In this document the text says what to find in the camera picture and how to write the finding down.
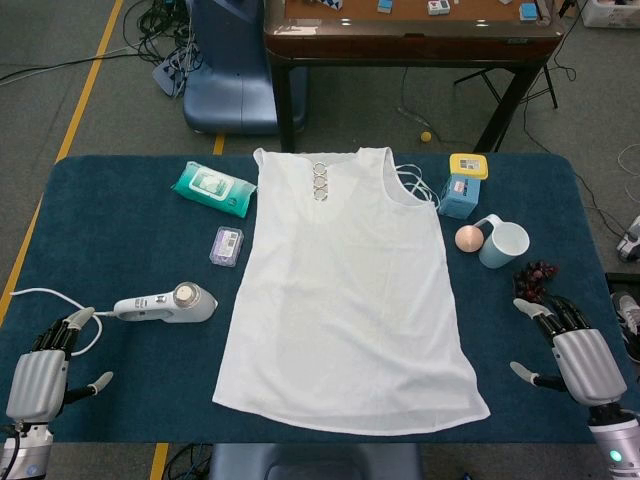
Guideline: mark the left robot hand grey black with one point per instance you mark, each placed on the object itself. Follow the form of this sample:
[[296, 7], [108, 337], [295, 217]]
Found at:
[[37, 382]]

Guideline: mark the right robot hand grey black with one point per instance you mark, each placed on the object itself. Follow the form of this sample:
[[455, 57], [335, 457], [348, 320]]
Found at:
[[587, 362]]

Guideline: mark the white handheld steamer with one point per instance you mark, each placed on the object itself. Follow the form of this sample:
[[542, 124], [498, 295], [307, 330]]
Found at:
[[192, 305]]

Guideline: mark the white sleeveless top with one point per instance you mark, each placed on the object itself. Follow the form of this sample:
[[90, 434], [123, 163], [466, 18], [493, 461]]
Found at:
[[345, 300]]

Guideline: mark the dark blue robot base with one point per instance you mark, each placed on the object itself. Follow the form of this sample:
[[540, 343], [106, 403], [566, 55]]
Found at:
[[315, 462]]

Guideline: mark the blue robot base shell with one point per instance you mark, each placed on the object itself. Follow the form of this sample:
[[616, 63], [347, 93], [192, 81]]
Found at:
[[230, 85]]

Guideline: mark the grey white sneaker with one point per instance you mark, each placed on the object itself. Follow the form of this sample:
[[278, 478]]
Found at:
[[627, 320]]

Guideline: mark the dark red grape bunch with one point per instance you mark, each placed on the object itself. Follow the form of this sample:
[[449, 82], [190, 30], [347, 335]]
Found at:
[[532, 282]]

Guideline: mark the white grey device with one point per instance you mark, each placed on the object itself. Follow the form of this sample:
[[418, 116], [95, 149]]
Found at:
[[630, 242]]

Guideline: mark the light blue mug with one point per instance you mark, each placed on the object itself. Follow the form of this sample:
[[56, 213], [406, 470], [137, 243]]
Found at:
[[502, 247]]

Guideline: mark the peach coloured ball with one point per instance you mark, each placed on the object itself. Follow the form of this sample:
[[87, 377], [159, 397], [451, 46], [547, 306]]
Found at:
[[469, 239]]

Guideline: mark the light blue tissue box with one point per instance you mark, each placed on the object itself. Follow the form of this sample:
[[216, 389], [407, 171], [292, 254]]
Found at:
[[460, 197]]

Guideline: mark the container with yellow lid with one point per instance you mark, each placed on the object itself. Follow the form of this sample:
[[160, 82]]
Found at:
[[468, 166]]

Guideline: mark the small purple plastic box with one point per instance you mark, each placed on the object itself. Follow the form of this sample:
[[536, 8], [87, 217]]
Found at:
[[227, 247]]

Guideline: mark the green wet wipes pack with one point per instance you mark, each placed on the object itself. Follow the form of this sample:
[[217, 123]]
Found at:
[[212, 187]]

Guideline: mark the small yellow ball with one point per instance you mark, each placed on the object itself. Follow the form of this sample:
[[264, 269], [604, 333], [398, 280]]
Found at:
[[425, 136]]

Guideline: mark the black metal stand legs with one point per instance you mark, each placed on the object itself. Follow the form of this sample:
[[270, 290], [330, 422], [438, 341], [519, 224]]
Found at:
[[492, 85]]

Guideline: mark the power strip with plugs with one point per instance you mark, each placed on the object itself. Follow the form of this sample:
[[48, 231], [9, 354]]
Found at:
[[167, 75]]

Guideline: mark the white storage box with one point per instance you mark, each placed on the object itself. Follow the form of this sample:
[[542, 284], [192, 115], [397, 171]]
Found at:
[[607, 12]]

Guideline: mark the brown wooden mahjong table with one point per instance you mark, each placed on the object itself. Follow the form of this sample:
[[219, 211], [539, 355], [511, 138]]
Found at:
[[410, 42]]

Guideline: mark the white faced mahjong tile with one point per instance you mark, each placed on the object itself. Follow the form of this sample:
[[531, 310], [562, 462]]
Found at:
[[437, 6]]

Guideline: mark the blue white snake cube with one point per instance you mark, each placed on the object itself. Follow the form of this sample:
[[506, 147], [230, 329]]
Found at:
[[327, 3]]

